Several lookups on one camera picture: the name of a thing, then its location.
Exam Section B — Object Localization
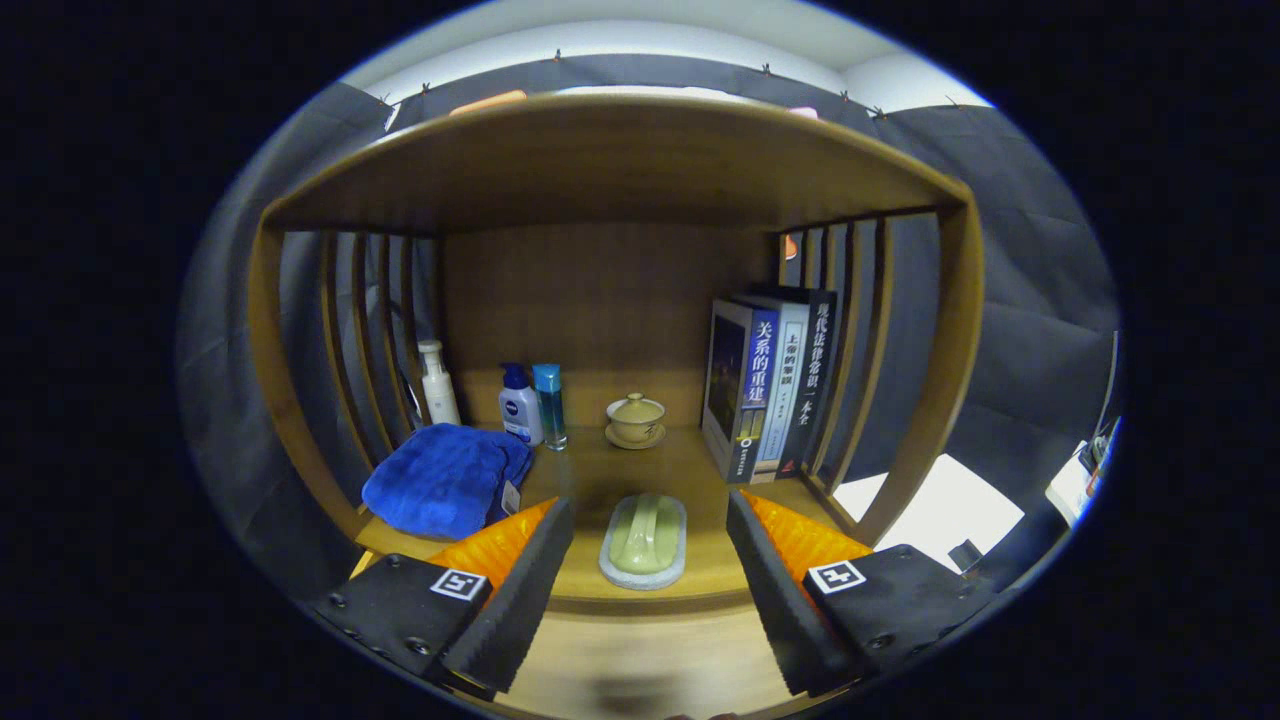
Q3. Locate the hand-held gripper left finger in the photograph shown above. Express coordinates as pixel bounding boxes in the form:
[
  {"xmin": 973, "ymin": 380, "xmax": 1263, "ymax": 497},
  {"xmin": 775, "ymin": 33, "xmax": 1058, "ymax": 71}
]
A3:
[{"xmin": 308, "ymin": 497, "xmax": 578, "ymax": 701}]

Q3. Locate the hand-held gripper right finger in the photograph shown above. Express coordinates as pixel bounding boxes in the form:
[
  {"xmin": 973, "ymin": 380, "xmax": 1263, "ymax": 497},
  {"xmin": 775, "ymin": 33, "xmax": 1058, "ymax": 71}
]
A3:
[{"xmin": 726, "ymin": 490, "xmax": 1001, "ymax": 698}]

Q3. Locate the wooden drawer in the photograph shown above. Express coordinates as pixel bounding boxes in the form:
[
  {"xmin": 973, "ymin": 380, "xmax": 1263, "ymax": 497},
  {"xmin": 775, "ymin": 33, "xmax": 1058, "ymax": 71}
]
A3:
[{"xmin": 348, "ymin": 548, "xmax": 861, "ymax": 720}]

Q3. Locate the green handled scrub brush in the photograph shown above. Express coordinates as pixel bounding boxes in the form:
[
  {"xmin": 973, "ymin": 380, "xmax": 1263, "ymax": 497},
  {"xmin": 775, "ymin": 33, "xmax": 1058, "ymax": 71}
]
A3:
[{"xmin": 598, "ymin": 492, "xmax": 689, "ymax": 591}]

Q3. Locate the wooden countertop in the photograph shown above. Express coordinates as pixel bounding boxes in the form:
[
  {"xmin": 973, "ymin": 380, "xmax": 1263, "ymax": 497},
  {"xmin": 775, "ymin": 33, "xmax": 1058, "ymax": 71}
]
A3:
[{"xmin": 355, "ymin": 425, "xmax": 861, "ymax": 616}]

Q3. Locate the white drawer unit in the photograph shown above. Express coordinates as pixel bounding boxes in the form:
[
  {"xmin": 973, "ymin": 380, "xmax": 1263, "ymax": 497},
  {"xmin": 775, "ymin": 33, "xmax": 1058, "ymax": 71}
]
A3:
[{"xmin": 832, "ymin": 453, "xmax": 1026, "ymax": 576}]

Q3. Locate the wooden cabinet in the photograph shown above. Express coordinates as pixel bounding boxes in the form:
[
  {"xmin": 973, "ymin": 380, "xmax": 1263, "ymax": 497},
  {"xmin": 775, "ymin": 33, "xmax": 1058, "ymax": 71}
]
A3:
[{"xmin": 247, "ymin": 92, "xmax": 986, "ymax": 551}]

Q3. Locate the blue towel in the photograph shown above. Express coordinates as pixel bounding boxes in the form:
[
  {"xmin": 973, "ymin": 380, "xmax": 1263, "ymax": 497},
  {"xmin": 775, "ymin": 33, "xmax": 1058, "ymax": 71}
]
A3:
[{"xmin": 362, "ymin": 423, "xmax": 534, "ymax": 542}]

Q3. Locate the white lotion bottle blue cap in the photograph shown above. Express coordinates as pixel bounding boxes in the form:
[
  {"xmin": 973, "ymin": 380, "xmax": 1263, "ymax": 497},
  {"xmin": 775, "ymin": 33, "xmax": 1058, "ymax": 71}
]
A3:
[{"xmin": 498, "ymin": 362, "xmax": 545, "ymax": 447}]

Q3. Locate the teal clear bottle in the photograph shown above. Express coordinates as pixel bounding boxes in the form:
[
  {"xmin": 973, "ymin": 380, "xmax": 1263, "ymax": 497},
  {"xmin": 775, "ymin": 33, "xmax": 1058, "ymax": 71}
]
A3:
[{"xmin": 531, "ymin": 363, "xmax": 568, "ymax": 451}]

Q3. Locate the beige lidded teacup with saucer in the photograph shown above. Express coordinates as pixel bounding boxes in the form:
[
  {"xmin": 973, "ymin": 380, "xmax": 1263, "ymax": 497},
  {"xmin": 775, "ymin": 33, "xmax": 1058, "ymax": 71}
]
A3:
[{"xmin": 605, "ymin": 392, "xmax": 668, "ymax": 450}]

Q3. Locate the white pump bottle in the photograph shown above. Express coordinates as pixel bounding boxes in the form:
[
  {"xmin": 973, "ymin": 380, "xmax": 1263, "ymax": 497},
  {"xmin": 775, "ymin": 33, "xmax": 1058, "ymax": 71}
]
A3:
[{"xmin": 418, "ymin": 339, "xmax": 462, "ymax": 427}]

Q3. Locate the pale spine book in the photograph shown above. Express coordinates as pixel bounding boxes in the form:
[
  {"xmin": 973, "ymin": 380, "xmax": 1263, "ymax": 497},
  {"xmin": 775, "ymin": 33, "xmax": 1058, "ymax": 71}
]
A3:
[{"xmin": 745, "ymin": 293, "xmax": 811, "ymax": 483}]

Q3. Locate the black spine book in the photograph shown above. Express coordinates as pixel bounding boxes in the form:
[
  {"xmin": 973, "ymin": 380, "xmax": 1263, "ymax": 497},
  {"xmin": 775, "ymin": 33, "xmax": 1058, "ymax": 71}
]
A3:
[{"xmin": 760, "ymin": 287, "xmax": 839, "ymax": 476}]

